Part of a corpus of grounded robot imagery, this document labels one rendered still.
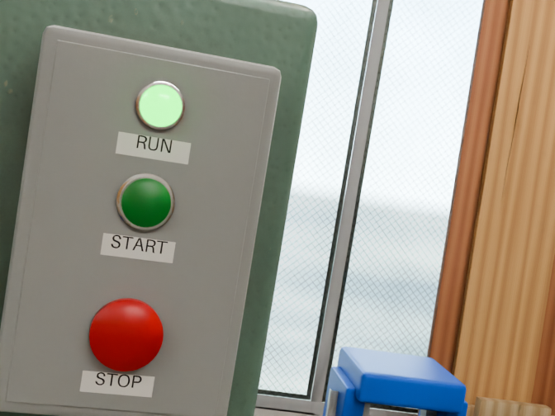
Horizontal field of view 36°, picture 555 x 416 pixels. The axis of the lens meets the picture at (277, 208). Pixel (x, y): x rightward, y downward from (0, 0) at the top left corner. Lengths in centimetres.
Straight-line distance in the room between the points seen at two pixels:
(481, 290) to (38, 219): 151
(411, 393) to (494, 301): 61
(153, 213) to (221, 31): 11
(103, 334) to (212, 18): 16
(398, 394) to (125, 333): 91
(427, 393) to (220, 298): 90
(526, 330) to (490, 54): 58
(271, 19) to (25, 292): 18
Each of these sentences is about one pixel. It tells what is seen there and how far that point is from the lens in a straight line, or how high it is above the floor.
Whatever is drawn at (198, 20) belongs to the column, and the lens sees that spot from 42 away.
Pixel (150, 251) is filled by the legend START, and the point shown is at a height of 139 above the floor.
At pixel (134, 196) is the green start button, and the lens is 35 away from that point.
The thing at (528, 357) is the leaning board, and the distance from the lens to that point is 186.
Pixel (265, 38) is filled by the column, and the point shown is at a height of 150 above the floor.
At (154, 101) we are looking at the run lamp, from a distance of 35.
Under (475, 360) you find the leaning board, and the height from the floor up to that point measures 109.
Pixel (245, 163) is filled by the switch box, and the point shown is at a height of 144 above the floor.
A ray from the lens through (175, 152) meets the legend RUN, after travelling 35.
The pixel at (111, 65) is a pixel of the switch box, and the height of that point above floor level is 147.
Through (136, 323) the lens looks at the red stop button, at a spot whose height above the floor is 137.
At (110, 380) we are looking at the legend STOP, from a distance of 37.
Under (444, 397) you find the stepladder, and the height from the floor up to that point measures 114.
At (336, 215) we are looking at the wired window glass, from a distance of 193.
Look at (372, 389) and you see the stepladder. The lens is 123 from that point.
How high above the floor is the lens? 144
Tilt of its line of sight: 4 degrees down
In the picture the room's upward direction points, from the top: 9 degrees clockwise
